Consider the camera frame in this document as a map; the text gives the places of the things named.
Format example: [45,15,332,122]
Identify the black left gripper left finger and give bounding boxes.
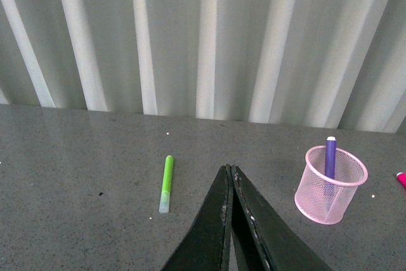
[162,164,233,270]

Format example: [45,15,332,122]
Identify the purple highlighter pen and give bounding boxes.
[324,136,336,218]

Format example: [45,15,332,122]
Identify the pink mesh pen cup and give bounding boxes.
[294,145,368,225]

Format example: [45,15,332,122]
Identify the pink highlighter pen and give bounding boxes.
[396,172,406,188]

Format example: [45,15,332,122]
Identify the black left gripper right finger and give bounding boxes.
[231,166,331,270]

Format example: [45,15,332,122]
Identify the green highlighter pen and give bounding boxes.
[159,155,174,214]

